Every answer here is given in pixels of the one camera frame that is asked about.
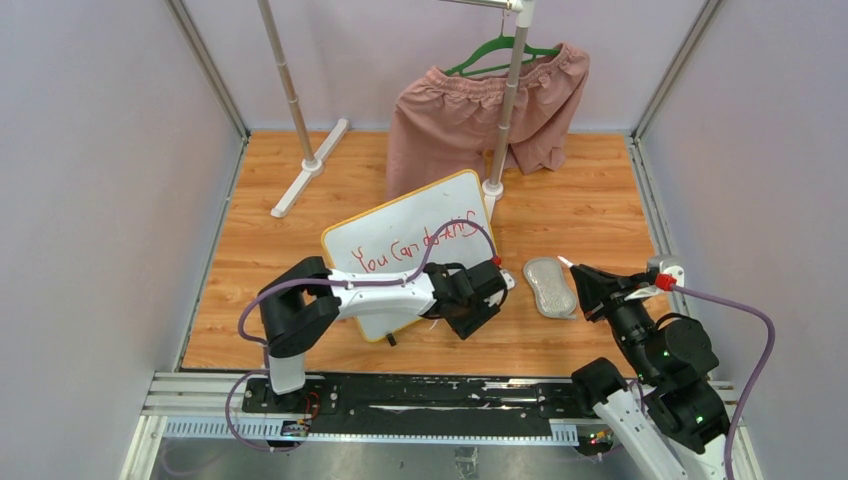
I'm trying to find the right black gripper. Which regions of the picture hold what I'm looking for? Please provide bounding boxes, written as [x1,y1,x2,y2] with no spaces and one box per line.
[571,262,658,380]

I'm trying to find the white red marker pen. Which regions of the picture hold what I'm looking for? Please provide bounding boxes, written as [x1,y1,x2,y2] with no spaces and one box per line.
[557,256,574,268]

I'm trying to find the yellow framed whiteboard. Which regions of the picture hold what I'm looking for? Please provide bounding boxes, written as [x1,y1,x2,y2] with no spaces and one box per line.
[320,169,499,346]

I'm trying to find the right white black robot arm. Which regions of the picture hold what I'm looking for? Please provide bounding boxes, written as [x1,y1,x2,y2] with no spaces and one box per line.
[567,257,732,479]

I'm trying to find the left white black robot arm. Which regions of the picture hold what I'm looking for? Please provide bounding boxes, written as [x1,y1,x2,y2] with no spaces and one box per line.
[253,256,515,413]

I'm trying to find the grey whiteboard eraser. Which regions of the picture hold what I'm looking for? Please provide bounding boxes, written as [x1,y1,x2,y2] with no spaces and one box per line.
[523,257,577,319]

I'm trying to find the pink shorts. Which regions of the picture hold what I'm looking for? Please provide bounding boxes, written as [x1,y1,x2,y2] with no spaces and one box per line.
[385,43,590,200]

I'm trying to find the white clothes rack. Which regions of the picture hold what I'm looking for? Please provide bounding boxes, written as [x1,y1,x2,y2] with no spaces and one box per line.
[258,0,535,219]

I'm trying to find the green clothes hanger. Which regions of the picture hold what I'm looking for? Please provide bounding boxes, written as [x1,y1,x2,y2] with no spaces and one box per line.
[442,21,561,78]

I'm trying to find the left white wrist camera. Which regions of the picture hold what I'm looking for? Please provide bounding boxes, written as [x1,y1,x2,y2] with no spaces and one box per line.
[500,269,516,291]

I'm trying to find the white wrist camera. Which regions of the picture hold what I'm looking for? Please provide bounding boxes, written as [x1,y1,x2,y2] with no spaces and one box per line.
[625,255,685,300]
[500,269,516,291]

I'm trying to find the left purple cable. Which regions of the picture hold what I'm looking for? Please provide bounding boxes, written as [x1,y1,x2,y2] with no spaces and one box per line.
[223,219,503,455]

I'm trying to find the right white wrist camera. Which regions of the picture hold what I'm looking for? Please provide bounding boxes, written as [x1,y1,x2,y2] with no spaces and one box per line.
[625,255,685,300]

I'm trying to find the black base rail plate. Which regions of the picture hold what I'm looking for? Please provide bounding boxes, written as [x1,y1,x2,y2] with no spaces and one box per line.
[235,373,619,458]

